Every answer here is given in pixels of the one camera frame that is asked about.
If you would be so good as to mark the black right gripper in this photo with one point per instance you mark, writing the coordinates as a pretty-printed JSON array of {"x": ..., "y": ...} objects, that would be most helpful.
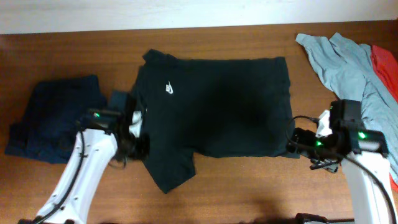
[{"x": 306, "y": 136}]

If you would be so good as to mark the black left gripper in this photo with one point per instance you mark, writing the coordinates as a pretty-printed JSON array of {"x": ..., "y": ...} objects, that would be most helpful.
[{"x": 143, "y": 152}]

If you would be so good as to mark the dark green shirt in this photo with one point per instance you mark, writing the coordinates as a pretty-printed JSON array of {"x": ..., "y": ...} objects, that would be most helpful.
[{"x": 217, "y": 108}]

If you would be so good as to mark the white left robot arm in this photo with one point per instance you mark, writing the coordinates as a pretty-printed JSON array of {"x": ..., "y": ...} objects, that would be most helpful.
[{"x": 105, "y": 136}]

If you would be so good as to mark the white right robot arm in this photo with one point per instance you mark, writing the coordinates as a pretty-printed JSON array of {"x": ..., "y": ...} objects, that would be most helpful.
[{"x": 342, "y": 142}]

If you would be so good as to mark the navy blue folded garment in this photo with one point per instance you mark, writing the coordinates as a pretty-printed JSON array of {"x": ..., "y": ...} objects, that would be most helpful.
[{"x": 48, "y": 127}]

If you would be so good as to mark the light blue shirt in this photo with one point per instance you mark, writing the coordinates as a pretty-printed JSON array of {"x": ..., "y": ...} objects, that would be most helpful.
[{"x": 345, "y": 68}]

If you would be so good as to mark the red garment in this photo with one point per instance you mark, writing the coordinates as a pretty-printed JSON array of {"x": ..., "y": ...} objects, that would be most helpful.
[{"x": 385, "y": 67}]

